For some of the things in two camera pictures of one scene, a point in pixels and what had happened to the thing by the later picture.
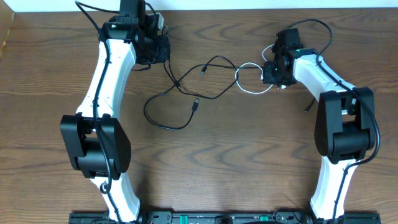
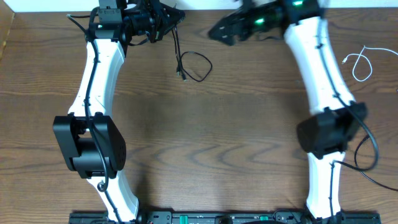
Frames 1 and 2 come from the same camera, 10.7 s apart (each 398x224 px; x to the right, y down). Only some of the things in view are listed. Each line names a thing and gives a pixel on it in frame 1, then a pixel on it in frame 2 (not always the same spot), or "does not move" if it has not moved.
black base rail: x=227 y=217 does not move
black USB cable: x=191 y=94 to x=180 y=68
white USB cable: x=263 y=55 to x=360 y=55
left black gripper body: x=163 y=51 to x=147 y=21
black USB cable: x=228 y=66 to x=369 y=178
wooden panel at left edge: x=6 y=18 does not move
